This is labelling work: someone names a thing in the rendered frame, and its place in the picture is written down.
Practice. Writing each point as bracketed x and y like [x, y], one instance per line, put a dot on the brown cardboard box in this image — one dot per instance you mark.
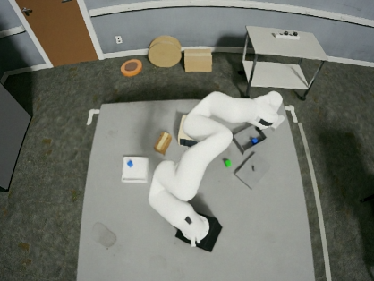
[163, 143]

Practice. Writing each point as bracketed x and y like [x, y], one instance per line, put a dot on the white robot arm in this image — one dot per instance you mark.
[182, 179]

